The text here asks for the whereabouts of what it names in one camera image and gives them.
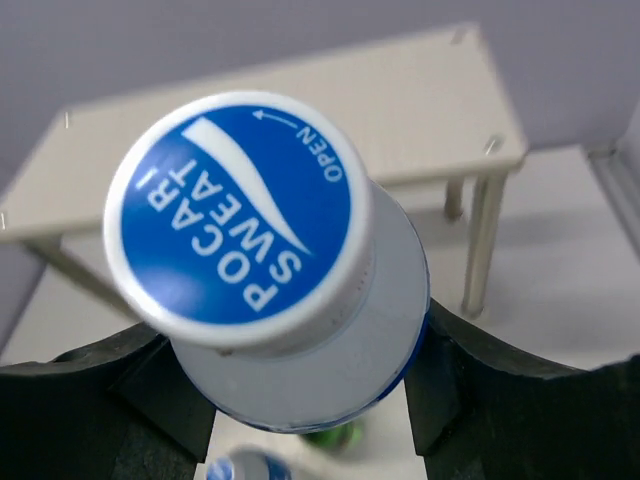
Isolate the green glass bottle rear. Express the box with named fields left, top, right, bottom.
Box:
left=300, top=420, right=364, bottom=455

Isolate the white two-tier shelf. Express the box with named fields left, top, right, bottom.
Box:
left=0, top=21, right=530, bottom=321

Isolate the Pocari Sweat bottle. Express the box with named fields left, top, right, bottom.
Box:
left=206, top=448, right=293, bottom=480
left=102, top=91, right=430, bottom=433

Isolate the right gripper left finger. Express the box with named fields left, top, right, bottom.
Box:
left=1, top=325, right=215, bottom=479

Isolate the aluminium right side rail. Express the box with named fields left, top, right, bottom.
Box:
left=587, top=143, right=639, bottom=228

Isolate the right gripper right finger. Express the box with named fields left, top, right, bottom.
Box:
left=405, top=302, right=639, bottom=479

